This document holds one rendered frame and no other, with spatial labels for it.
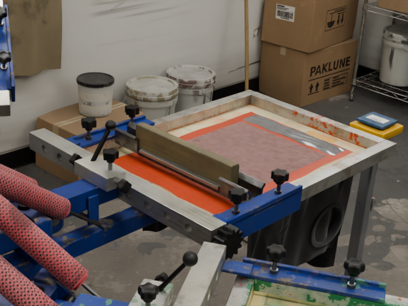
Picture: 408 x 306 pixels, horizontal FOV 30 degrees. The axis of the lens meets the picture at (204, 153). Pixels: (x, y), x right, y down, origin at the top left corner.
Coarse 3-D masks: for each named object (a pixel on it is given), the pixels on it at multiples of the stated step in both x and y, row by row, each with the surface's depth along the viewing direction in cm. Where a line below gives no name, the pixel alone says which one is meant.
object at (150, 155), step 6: (144, 150) 211; (150, 156) 209; (156, 156) 208; (162, 162) 206; (168, 162) 205; (174, 168) 203; (180, 168) 202; (186, 174) 201; (192, 174) 199; (198, 180) 198; (204, 180) 197; (210, 180) 197; (210, 186) 196; (216, 186) 194
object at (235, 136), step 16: (208, 128) 239; (224, 128) 240; (240, 128) 240; (256, 128) 241; (208, 144) 227; (224, 144) 228; (240, 144) 229; (256, 144) 229; (128, 160) 214; (144, 160) 215; (144, 176) 206; (160, 176) 206; (176, 176) 207
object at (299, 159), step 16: (272, 144) 230; (288, 144) 231; (304, 144) 232; (240, 160) 218; (256, 160) 219; (272, 160) 220; (288, 160) 221; (304, 160) 221; (320, 160) 222; (256, 176) 210; (176, 192) 198; (192, 192) 199; (208, 192) 199; (208, 208) 191; (224, 208) 192
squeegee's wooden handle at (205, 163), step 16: (144, 128) 210; (144, 144) 211; (160, 144) 207; (176, 144) 202; (192, 144) 201; (176, 160) 204; (192, 160) 200; (208, 160) 195; (224, 160) 193; (208, 176) 197; (224, 176) 193
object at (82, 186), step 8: (72, 184) 180; (80, 184) 181; (88, 184) 181; (56, 192) 176; (64, 192) 176; (72, 192) 176; (80, 192) 177; (88, 192) 178; (96, 192) 180; (104, 192) 182; (112, 192) 184; (72, 200) 175; (80, 200) 177; (104, 200) 183; (72, 208) 176; (80, 208) 178
